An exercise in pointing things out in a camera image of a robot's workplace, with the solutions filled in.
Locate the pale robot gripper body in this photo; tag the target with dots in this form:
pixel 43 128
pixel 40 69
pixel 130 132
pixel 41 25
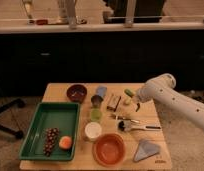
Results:
pixel 134 98

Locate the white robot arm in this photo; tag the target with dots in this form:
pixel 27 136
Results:
pixel 161 88

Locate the orange bowl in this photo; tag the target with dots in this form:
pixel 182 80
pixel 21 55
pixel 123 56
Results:
pixel 109 150

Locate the purple bowl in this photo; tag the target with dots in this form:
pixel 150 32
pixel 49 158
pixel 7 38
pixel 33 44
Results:
pixel 76 93

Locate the yellow banana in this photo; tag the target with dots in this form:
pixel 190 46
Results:
pixel 127 101

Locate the brown box carton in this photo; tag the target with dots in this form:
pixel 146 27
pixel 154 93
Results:
pixel 113 102

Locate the metal knife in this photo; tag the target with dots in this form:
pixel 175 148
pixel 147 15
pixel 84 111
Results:
pixel 124 118

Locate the black dish brush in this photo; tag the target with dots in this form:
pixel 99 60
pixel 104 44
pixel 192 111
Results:
pixel 127 126

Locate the blue cloth piece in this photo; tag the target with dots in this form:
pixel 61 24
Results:
pixel 101 91

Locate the small metal cup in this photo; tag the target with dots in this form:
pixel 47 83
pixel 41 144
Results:
pixel 96 101

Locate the grey folded cloth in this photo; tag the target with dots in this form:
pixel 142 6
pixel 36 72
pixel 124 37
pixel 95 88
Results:
pixel 145 150

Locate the white cup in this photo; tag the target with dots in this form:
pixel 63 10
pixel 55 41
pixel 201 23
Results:
pixel 92 130

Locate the orange peach fruit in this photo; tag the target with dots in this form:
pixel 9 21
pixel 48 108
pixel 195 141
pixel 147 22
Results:
pixel 65 142

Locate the bunch of dark grapes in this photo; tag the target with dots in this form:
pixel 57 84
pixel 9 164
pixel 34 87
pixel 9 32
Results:
pixel 51 137

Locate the green plastic tray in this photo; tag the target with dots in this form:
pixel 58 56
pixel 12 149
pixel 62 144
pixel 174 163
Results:
pixel 61 115

